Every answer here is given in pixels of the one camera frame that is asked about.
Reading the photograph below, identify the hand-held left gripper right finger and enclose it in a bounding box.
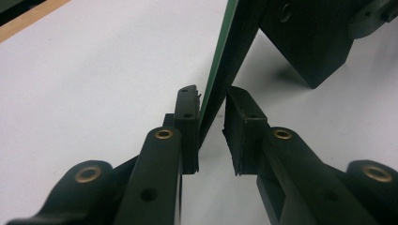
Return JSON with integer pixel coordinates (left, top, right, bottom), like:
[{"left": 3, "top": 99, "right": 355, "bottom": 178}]
[{"left": 222, "top": 85, "right": 270, "bottom": 176}]

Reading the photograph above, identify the thin black board green edge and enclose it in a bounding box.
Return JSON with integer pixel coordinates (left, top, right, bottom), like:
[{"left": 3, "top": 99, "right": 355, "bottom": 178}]
[{"left": 197, "top": 0, "right": 263, "bottom": 150}]

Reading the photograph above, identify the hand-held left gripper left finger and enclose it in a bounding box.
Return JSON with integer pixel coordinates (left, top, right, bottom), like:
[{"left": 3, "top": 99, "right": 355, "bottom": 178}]
[{"left": 162, "top": 84, "right": 202, "bottom": 175}]

